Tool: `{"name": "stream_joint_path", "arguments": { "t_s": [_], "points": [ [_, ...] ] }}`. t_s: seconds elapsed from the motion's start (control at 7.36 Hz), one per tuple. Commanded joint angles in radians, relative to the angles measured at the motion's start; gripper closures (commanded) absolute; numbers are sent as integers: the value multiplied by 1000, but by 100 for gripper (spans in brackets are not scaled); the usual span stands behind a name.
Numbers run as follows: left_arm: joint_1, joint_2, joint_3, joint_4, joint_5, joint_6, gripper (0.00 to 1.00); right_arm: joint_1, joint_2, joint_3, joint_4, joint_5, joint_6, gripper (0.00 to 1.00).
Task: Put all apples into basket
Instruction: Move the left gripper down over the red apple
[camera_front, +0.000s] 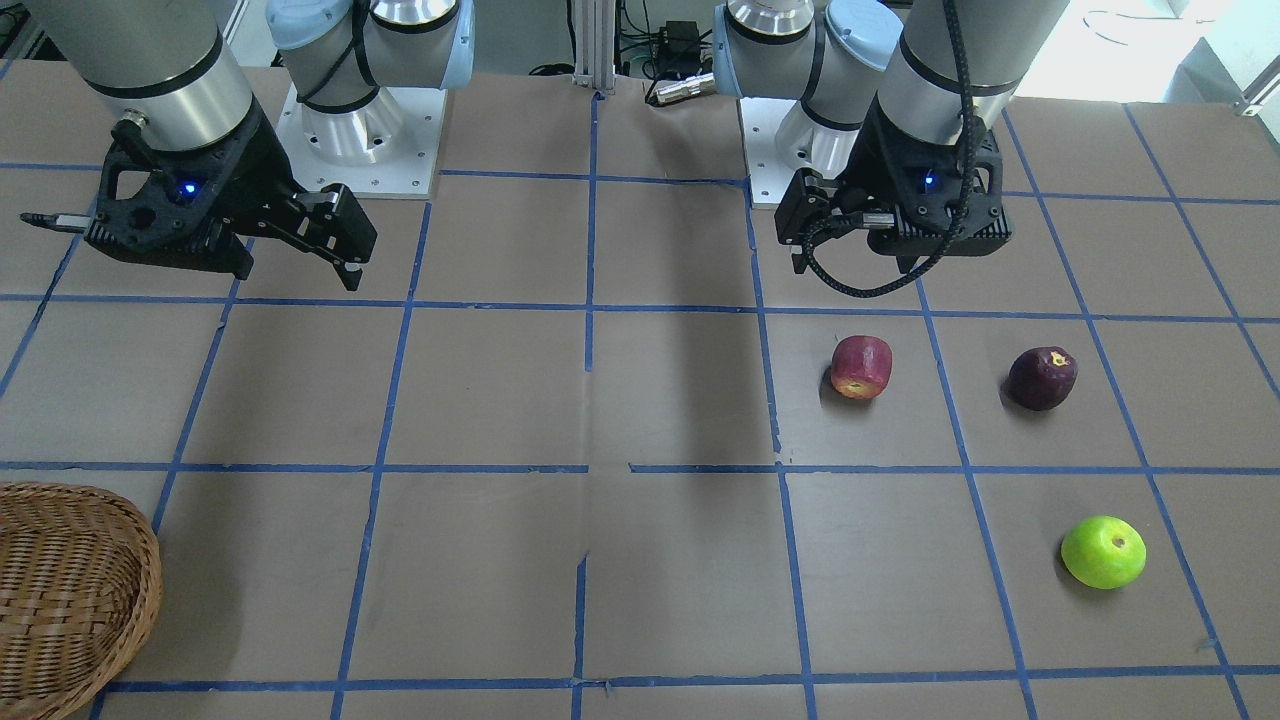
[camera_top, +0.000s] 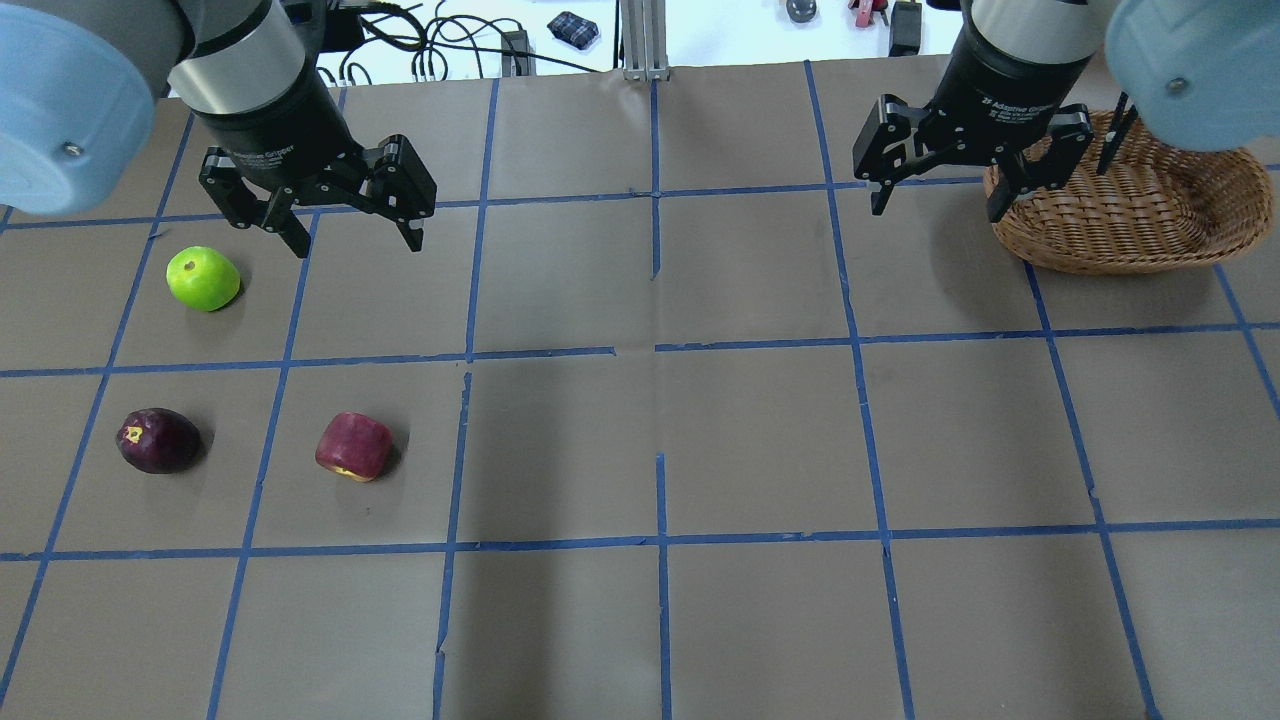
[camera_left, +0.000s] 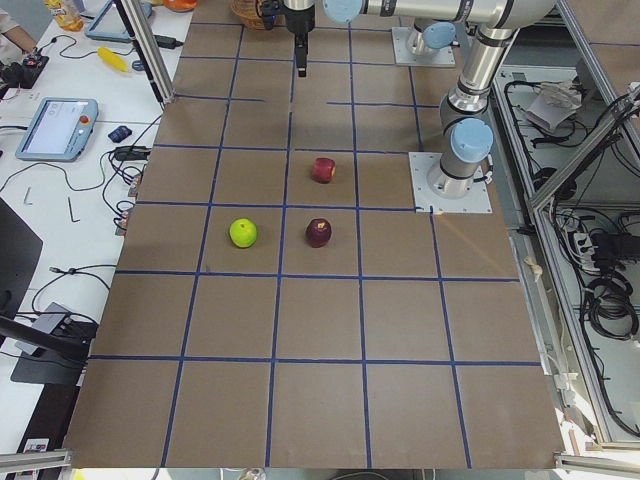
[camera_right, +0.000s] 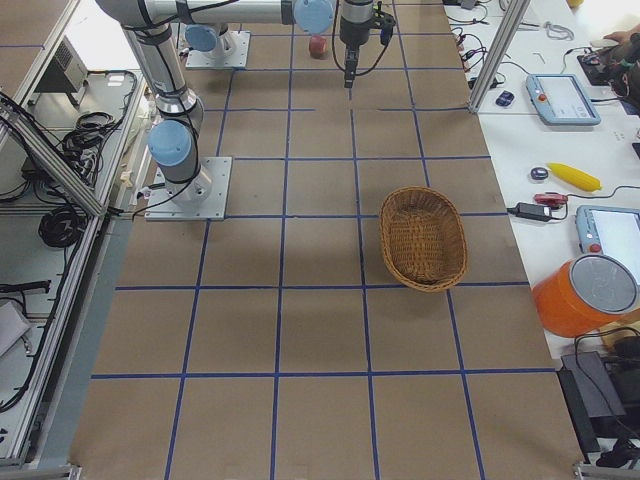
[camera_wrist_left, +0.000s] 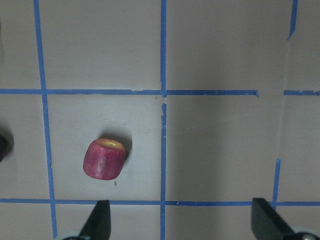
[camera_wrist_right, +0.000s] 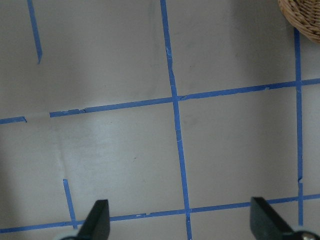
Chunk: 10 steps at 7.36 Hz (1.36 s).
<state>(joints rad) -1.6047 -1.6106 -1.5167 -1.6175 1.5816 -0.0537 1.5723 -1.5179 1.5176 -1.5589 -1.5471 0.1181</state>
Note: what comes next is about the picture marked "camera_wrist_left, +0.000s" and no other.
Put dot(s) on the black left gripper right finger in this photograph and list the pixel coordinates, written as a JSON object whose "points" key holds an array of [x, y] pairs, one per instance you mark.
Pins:
{"points": [[267, 224]]}

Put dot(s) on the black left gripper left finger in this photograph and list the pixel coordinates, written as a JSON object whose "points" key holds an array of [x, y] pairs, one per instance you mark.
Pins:
{"points": [[98, 224]]}

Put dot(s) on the dark red apple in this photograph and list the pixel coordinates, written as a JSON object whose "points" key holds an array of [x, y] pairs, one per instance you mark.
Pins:
{"points": [[4, 146]]}

